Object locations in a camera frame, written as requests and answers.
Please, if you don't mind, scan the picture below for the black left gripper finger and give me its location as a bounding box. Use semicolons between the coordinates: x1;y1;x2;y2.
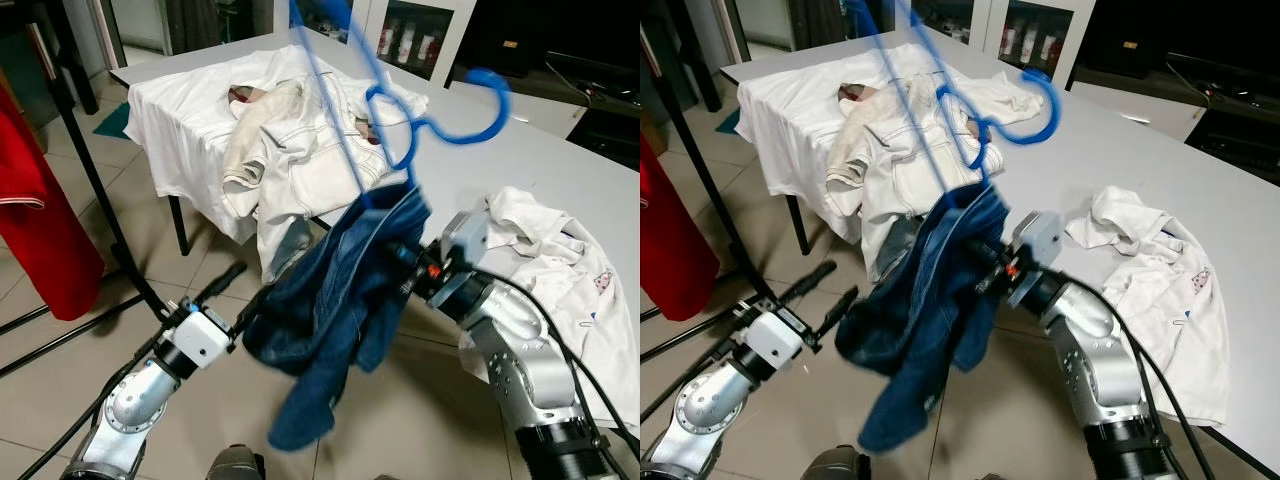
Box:
235;285;276;333
815;286;861;343
782;261;839;307
203;262;249;306

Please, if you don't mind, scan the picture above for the blue wire hanger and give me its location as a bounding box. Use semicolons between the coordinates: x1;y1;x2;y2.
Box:
290;0;511;206
845;0;1061;191

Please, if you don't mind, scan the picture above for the white polo shirt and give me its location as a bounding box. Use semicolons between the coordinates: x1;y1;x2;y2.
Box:
460;186;640;441
1065;185;1231;431

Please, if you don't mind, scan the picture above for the red polo shirt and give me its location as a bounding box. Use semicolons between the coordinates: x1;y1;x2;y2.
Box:
0;80;106;321
640;130;721;323

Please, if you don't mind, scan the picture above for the cream denim jacket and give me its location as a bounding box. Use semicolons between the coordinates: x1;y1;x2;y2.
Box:
830;85;1006;281
222;78;406;286

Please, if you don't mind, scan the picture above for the grey robot left leg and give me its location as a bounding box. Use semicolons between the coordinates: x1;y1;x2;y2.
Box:
800;445;876;480
205;445;266;480

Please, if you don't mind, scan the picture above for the black chrome clothes rack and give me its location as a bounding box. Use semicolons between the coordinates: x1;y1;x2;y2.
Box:
640;0;791;361
0;0;191;381

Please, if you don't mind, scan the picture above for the white t-shirt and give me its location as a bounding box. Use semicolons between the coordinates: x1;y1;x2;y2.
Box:
125;45;431;246
735;45;1056;251

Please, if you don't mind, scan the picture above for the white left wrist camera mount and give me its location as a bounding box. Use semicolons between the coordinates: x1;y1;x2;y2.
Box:
735;308;806;366
165;308;236;366

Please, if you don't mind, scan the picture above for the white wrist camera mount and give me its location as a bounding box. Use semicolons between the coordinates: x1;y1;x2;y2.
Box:
735;308;806;366
1010;210;1066;276
440;210;491;276
165;308;236;366

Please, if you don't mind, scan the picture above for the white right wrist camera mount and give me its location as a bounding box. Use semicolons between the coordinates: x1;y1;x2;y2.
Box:
440;210;491;276
1010;210;1066;276

